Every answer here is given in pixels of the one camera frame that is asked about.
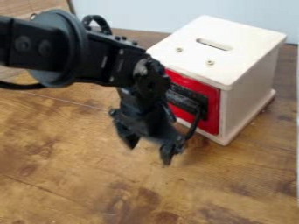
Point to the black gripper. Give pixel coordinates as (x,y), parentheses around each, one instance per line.
(147,118)

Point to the red drawer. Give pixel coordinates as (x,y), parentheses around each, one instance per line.
(210,125)

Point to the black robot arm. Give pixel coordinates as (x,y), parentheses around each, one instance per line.
(61,53)

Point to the white wooden cabinet box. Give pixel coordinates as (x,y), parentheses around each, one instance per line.
(226,61)

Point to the black metal drawer handle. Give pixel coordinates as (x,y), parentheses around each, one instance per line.
(191,102)

